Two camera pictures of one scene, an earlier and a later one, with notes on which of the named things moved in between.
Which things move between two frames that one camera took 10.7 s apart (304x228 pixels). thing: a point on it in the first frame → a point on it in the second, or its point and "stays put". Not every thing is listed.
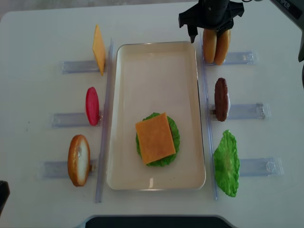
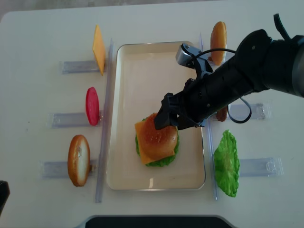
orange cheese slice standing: [99, 49] stays put
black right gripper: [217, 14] → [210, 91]
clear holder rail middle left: [71, 119] stays put
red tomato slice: [92, 106] stays put
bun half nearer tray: [210, 37] → [158, 143]
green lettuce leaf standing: [227, 163] stays put
